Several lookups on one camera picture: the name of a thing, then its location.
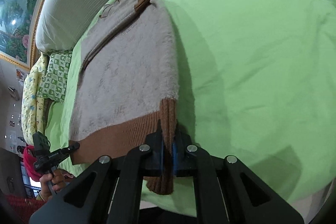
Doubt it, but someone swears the person's left hand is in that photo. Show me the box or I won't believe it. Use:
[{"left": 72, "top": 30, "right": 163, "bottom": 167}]
[{"left": 39, "top": 169, "right": 75, "bottom": 202}]

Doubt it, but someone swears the beige brown knit sweater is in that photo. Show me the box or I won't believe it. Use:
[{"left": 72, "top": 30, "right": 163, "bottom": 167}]
[{"left": 69, "top": 0, "right": 179, "bottom": 195}]

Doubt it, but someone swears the green white patterned pillow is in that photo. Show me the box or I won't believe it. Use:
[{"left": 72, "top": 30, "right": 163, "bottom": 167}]
[{"left": 37, "top": 51, "right": 72, "bottom": 103}]

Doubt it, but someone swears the yellow floral quilt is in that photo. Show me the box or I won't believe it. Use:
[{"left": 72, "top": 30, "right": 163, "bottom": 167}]
[{"left": 21, "top": 54, "right": 49, "bottom": 145}]

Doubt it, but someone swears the framed landscape painting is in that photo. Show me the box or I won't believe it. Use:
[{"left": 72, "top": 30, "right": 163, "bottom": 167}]
[{"left": 0, "top": 0, "right": 79, "bottom": 71}]

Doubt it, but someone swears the red sleeve forearm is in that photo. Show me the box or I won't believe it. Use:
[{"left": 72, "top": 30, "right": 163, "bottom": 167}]
[{"left": 23, "top": 145, "right": 42, "bottom": 182}]

